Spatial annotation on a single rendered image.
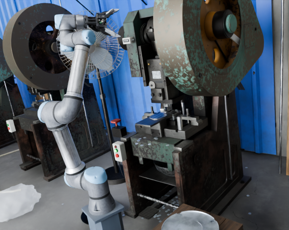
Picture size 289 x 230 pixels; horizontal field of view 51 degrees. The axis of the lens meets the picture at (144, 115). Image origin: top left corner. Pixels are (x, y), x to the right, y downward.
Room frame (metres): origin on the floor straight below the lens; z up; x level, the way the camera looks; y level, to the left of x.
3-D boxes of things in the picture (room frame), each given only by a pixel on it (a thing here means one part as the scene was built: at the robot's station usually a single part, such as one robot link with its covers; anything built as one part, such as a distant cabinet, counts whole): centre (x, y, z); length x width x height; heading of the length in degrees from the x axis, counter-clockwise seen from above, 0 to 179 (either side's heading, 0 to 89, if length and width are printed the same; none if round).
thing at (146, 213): (2.00, -0.09, 0.14); 0.59 x 0.10 x 0.05; 137
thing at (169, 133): (2.10, -0.18, 0.68); 0.45 x 0.30 x 0.06; 47
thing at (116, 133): (2.15, 0.20, 0.62); 0.10 x 0.06 x 0.20; 47
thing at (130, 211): (2.39, -0.08, 0.45); 0.92 x 0.12 x 0.90; 137
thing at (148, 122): (1.98, -0.06, 0.72); 0.25 x 0.14 x 0.14; 137
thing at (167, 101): (2.11, -0.18, 0.86); 0.20 x 0.16 x 0.05; 47
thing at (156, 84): (2.07, -0.15, 1.04); 0.17 x 0.15 x 0.30; 137
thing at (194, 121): (1.99, -0.30, 0.76); 0.17 x 0.06 x 0.10; 47
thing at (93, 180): (1.51, 0.32, 0.62); 0.13 x 0.12 x 0.14; 55
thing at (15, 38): (3.55, 0.83, 0.87); 1.53 x 0.99 x 1.74; 135
